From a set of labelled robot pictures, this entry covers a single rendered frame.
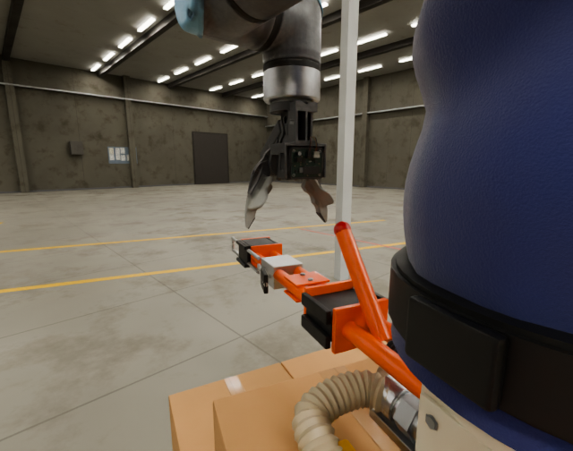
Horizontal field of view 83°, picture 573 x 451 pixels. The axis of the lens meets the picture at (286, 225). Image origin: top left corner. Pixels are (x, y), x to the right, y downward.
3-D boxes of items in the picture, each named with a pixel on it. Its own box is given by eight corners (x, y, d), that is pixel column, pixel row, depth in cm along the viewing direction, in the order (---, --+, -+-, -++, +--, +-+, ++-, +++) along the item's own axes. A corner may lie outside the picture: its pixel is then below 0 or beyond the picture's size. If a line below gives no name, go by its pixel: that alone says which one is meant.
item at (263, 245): (282, 264, 74) (282, 243, 74) (252, 268, 71) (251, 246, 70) (269, 255, 82) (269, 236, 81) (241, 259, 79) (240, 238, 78)
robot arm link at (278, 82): (255, 77, 53) (307, 83, 57) (255, 108, 54) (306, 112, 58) (276, 62, 45) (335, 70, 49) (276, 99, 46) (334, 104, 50)
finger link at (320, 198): (338, 226, 55) (311, 183, 52) (320, 221, 61) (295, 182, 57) (351, 215, 56) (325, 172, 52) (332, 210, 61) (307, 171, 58)
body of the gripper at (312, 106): (282, 182, 48) (282, 97, 46) (262, 180, 55) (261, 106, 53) (327, 182, 51) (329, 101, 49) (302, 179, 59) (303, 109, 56)
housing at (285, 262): (304, 285, 63) (304, 262, 62) (272, 290, 60) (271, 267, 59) (289, 274, 69) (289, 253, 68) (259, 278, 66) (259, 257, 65)
